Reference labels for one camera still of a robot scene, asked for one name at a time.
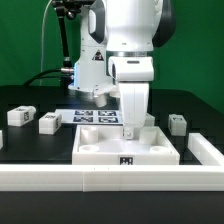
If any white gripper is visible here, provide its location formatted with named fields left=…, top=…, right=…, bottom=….
left=108, top=56, right=154, bottom=139

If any white square tabletop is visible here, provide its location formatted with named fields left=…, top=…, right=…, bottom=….
left=72, top=125, right=180, bottom=165

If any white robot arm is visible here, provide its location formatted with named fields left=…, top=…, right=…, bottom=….
left=69, top=0, right=176, bottom=139

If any white marker sheet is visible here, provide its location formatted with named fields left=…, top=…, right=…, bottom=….
left=55, top=109, right=122, bottom=125

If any white U-shaped fence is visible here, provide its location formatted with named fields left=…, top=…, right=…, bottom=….
left=0, top=134, right=224, bottom=192

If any black cable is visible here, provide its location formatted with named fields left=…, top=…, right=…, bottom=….
left=22, top=68, right=75, bottom=87

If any grey cable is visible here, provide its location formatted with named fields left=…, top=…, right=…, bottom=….
left=39, top=0, right=54, bottom=87

